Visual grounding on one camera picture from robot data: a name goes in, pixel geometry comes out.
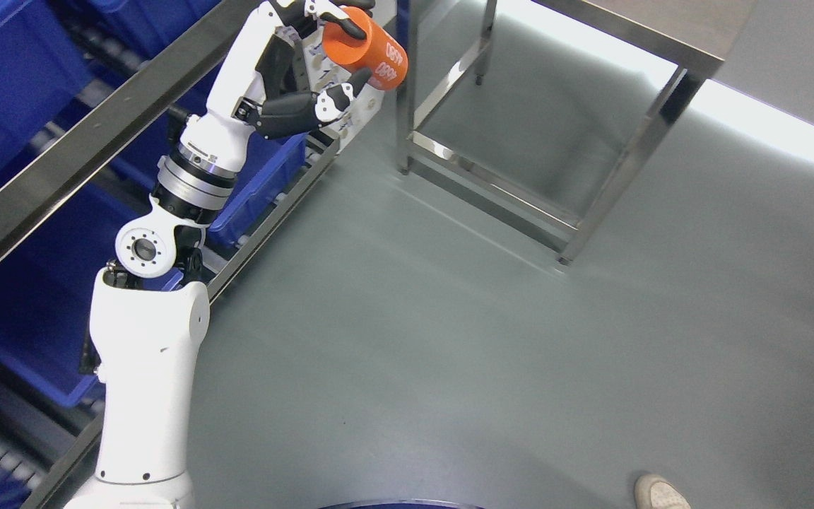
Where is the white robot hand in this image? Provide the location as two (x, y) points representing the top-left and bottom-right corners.
(206, 1), (376, 139)

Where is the orange cylindrical capacitor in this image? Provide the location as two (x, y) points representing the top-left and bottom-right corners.
(322, 6), (409, 91)

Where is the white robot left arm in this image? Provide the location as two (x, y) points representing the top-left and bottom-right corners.
(66, 1), (375, 508)

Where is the blue bin lower centre left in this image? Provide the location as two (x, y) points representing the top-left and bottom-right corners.
(208, 134), (307, 246)

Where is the blue bin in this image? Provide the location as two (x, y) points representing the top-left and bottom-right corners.
(208, 134), (307, 246)
(0, 188), (191, 411)
(0, 1), (92, 174)

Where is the blue bin upper far left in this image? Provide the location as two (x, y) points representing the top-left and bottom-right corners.
(0, 1), (92, 174)

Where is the blue bin lower far left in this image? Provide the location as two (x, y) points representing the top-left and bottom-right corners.
(0, 188), (191, 411)

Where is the white shoe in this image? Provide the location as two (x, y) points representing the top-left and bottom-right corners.
(634, 474), (692, 508)

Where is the steel shelf rack frame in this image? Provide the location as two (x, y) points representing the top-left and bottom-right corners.
(0, 0), (418, 509)

